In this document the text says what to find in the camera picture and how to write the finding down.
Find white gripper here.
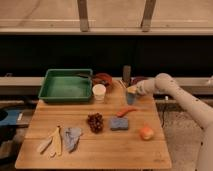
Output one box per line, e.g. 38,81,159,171
126,79,158,97

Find maroon bowl right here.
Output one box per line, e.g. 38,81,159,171
131,76,148,85

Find blue object at left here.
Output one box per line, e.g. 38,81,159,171
0,109,22,126

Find blue plastic cup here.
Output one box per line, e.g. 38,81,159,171
126,93,136,105

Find light fork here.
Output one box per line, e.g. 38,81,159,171
118,80,127,89

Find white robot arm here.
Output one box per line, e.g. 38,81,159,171
127,73,213,171

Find blue sponge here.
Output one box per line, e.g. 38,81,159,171
109,117,129,130

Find purple grape bunch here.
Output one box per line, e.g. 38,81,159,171
87,113,103,133

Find orange apple toy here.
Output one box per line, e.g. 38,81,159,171
139,126,154,140

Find orange carrot toy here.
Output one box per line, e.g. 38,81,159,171
116,107,137,117

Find dark red bowl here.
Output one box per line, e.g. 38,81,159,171
92,73,112,89

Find green plastic tray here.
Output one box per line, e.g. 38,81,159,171
38,69,93,103

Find white plastic cup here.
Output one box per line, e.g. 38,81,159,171
92,84,106,102

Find grey blue cloth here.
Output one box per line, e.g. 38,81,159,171
63,127,82,152

